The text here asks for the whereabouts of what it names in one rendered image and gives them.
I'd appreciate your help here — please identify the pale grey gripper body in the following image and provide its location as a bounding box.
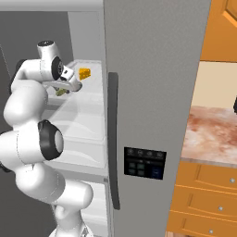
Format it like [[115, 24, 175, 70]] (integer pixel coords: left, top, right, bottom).
[[43, 73, 84, 94]]

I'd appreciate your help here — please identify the clear glass fridge shelf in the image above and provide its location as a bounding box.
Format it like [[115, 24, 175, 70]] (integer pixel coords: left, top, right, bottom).
[[45, 59, 105, 107]]

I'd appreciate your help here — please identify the large white fridge drawer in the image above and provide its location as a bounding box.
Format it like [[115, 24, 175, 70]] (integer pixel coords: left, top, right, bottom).
[[41, 92, 108, 170]]

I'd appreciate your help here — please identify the grey fridge body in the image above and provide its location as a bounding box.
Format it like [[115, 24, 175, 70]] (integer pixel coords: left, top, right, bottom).
[[0, 0, 109, 237]]

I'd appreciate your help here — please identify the grey fridge door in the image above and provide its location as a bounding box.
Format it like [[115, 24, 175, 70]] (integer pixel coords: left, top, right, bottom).
[[102, 0, 213, 237]]

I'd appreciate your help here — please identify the olive green food item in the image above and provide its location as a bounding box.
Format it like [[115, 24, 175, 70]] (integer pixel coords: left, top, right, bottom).
[[55, 87, 71, 97]]

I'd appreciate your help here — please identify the yellow cheese wedge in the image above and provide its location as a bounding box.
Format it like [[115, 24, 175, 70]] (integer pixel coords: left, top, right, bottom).
[[78, 68, 93, 81]]

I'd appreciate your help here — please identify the orange drawer front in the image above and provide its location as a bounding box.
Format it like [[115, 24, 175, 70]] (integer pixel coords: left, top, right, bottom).
[[166, 210, 237, 237], [174, 160, 237, 196], [169, 184, 237, 224]]

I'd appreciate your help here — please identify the dark grey fridge door handle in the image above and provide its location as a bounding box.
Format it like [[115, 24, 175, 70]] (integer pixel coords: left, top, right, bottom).
[[107, 71, 121, 211]]

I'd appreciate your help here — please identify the orange wall cupboard door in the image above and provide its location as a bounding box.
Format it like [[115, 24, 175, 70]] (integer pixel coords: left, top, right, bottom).
[[200, 0, 237, 64]]

